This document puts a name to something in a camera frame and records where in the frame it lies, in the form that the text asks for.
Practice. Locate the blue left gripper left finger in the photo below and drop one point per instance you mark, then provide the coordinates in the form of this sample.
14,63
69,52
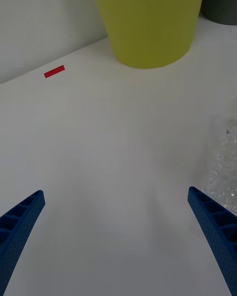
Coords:
19,227

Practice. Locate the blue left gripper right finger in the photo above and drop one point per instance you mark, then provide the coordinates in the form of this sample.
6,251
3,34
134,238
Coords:
217,227

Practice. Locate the clear plastic bottle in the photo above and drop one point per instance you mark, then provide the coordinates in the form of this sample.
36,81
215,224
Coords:
225,167

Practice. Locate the grey plastic bin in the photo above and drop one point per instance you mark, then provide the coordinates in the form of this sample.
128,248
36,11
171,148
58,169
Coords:
222,2

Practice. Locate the yellow-green plastic bin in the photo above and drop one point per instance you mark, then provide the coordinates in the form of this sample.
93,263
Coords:
150,24

